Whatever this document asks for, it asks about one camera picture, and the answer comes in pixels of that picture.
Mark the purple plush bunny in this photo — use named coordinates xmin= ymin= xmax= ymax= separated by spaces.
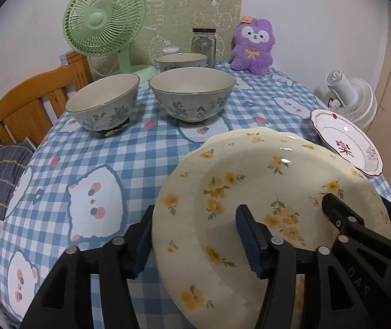
xmin=230 ymin=19 xmax=275 ymax=76

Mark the green cartoon board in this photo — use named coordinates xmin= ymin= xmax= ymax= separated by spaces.
xmin=88 ymin=0 xmax=242 ymax=80

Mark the glass jar with black lid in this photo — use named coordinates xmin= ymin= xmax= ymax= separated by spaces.
xmin=191 ymin=28 xmax=216 ymax=68

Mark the large scalloped yellow floral plate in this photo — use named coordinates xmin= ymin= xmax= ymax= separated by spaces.
xmin=178 ymin=126 xmax=391 ymax=328

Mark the round yellow floral plate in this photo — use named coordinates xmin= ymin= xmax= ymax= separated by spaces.
xmin=152 ymin=128 xmax=391 ymax=328

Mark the ceramic bowl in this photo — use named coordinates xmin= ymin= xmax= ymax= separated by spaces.
xmin=155 ymin=53 xmax=207 ymax=72
xmin=65 ymin=73 xmax=140 ymax=134
xmin=149 ymin=67 xmax=236 ymax=123

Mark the green desk fan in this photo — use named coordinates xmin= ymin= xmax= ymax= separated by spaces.
xmin=63 ymin=0 xmax=158 ymax=83

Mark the blue checkered tablecloth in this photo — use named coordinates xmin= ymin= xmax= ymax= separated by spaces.
xmin=0 ymin=61 xmax=391 ymax=329

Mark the wooden bed headboard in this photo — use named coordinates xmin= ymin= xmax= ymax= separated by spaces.
xmin=0 ymin=51 xmax=92 ymax=145

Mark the small red white plate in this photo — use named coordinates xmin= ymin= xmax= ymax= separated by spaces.
xmin=310 ymin=109 xmax=384 ymax=177

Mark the white standing fan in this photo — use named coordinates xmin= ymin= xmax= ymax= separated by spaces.
xmin=326 ymin=70 xmax=378 ymax=130

